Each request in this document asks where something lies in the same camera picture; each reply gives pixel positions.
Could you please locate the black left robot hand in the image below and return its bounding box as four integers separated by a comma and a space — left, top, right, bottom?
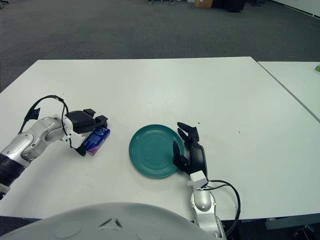
64, 108, 109, 157

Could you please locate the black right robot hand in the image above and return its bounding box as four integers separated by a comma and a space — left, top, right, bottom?
172, 121, 208, 179

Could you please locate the blue gum pack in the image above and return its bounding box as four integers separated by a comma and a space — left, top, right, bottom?
83, 126, 111, 157

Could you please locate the teal ribbed plate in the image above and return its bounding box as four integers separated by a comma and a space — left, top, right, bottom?
128, 123, 186, 179

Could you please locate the grey robot torso shell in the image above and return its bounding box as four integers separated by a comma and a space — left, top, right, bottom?
0, 201, 217, 240

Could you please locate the adjacent white table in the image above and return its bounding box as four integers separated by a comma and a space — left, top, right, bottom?
257, 61, 320, 126

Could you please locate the brown cardboard box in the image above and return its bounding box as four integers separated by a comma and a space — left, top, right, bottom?
194, 0, 214, 8

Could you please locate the black cabinet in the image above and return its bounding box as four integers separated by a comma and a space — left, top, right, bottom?
211, 0, 247, 13

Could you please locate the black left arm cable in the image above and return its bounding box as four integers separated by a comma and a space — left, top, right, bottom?
18, 94, 73, 148

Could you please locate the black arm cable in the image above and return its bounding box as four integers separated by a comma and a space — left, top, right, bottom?
202, 179, 241, 236
18, 94, 73, 148

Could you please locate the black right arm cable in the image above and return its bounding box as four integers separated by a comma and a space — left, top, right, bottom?
202, 179, 241, 236

